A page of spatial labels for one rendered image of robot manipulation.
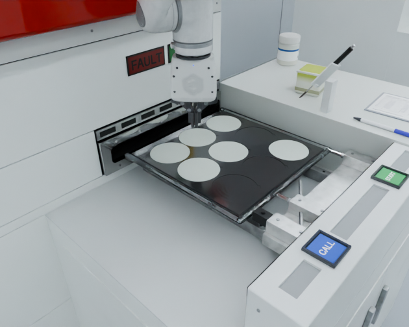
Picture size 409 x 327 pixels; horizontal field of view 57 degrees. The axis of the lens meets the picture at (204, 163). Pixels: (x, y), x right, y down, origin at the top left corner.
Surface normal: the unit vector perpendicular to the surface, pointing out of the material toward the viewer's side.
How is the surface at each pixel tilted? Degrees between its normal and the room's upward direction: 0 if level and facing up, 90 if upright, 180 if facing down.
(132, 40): 90
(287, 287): 0
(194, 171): 0
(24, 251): 90
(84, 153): 90
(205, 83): 89
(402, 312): 0
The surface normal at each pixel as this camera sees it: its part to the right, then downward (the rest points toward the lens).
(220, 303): 0.00, -0.83
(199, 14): 0.43, 0.49
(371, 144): -0.68, 0.41
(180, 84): -0.11, 0.54
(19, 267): 0.73, 0.37
